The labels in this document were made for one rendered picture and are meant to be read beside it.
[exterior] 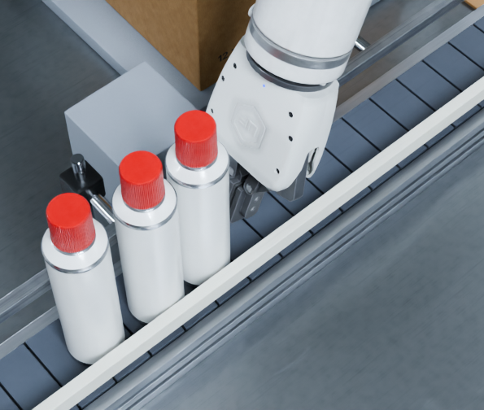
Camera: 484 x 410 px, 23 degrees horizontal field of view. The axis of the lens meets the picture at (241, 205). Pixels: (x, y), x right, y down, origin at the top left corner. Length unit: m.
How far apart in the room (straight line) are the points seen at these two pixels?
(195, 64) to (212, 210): 0.28
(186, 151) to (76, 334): 0.19
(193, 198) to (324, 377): 0.23
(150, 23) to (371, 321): 0.39
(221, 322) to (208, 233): 0.10
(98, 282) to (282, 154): 0.18
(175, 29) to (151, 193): 0.35
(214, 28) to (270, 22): 0.29
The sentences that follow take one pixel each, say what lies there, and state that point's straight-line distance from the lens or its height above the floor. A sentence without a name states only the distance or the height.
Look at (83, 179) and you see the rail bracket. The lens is 1.03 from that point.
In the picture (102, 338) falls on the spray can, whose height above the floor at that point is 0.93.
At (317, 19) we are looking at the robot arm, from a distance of 0.89.
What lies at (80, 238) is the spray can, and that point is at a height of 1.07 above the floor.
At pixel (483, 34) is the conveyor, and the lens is 1.28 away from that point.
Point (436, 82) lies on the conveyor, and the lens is 1.23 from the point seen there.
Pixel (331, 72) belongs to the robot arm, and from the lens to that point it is 0.92.
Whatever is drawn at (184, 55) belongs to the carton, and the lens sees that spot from 1.23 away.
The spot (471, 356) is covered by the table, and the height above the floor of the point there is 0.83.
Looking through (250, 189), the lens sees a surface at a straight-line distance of 1.02.
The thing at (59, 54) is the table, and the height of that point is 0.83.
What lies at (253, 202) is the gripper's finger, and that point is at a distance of 1.03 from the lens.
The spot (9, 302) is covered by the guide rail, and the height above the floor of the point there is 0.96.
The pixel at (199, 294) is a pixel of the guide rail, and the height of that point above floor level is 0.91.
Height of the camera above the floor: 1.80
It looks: 56 degrees down
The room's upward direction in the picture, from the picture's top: straight up
